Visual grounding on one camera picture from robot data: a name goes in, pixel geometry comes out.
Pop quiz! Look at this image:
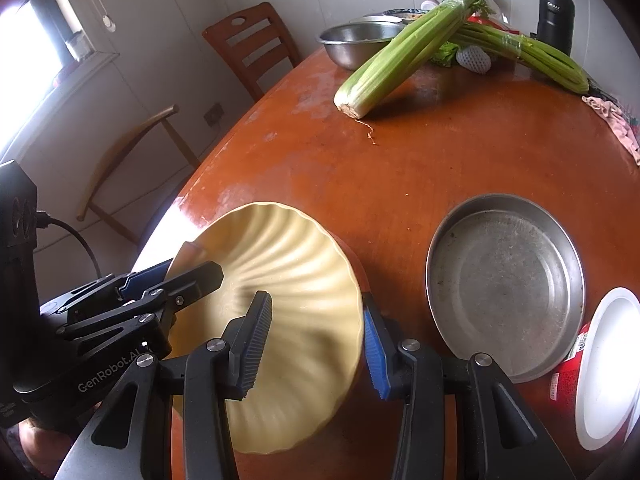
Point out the fruit in white foam net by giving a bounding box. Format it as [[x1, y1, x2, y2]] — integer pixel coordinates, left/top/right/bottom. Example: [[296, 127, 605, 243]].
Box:
[[455, 45, 493, 77]]

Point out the window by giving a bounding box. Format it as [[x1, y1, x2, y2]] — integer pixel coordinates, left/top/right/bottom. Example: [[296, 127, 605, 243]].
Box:
[[0, 0, 121, 161]]

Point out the black thermos flask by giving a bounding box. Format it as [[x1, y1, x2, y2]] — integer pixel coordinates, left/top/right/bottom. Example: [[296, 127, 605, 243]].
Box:
[[536, 0, 576, 56]]

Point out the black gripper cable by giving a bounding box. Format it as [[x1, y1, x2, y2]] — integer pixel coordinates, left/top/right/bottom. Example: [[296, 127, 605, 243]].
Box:
[[35, 210, 103, 278]]

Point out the slatted wooden chair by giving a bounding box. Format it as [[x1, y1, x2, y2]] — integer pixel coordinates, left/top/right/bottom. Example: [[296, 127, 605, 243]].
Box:
[[202, 2, 303, 103]]

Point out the blue patterned bowl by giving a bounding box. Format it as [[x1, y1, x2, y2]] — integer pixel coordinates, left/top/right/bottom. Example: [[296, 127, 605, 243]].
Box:
[[382, 8, 431, 23]]

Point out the yellow fluted plate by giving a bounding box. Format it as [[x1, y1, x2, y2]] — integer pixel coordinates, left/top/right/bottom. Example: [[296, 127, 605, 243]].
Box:
[[165, 201, 364, 456]]

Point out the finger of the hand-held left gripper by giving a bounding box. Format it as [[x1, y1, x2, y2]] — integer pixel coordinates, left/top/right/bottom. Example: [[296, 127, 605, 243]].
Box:
[[56, 260, 224, 356], [42, 266, 172, 318]]

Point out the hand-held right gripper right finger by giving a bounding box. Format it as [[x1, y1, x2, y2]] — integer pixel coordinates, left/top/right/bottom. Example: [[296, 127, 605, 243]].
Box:
[[364, 294, 578, 480]]

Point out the white plate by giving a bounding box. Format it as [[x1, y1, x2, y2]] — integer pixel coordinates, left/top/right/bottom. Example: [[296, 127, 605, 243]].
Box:
[[574, 287, 640, 452]]

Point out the round steel pan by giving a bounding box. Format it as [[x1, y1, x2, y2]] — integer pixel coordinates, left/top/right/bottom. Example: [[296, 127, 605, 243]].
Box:
[[425, 193, 587, 385]]

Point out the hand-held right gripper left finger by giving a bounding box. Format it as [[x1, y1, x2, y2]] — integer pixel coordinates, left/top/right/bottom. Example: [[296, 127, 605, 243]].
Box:
[[52, 290, 274, 480]]

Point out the slim celery bunch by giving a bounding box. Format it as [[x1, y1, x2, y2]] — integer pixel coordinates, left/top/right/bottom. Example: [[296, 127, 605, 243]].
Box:
[[440, 22, 591, 95]]

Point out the red printed package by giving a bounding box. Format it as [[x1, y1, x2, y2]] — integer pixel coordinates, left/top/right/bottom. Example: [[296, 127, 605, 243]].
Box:
[[549, 322, 593, 403]]

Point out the large steel bowl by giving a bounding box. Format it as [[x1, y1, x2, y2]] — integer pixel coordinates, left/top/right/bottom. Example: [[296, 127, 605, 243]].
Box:
[[317, 22, 406, 71]]

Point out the pink cloth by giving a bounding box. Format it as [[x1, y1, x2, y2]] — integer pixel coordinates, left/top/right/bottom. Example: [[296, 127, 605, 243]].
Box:
[[581, 95, 640, 166]]

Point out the curved-back wooden chair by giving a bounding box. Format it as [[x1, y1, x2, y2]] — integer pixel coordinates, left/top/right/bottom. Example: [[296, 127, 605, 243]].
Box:
[[76, 105, 201, 248]]

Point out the thick celery bunch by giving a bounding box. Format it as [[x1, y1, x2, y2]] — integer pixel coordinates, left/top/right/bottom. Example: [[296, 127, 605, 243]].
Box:
[[333, 0, 481, 120]]

